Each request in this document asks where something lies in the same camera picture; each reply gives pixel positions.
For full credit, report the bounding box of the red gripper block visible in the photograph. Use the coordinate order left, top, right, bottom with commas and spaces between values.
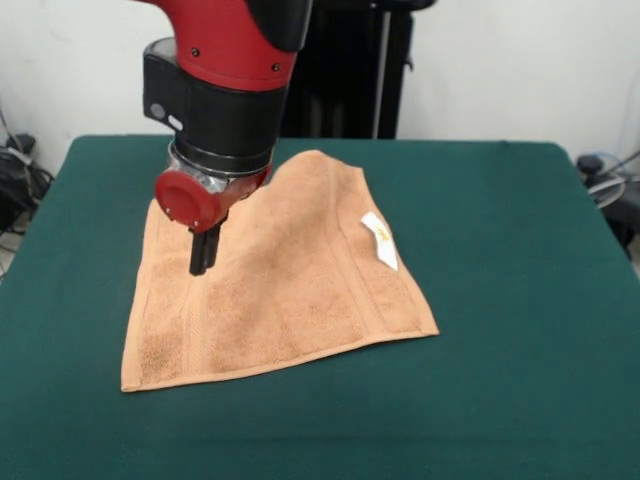
153, 164, 274, 278

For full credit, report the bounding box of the tan terry towel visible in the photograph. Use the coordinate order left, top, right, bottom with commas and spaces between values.
119, 149, 441, 394

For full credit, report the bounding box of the black pedestal column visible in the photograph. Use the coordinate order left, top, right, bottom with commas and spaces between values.
279, 0, 417, 140

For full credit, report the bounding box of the dark green table cloth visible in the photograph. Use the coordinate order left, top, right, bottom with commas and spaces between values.
0, 133, 640, 480

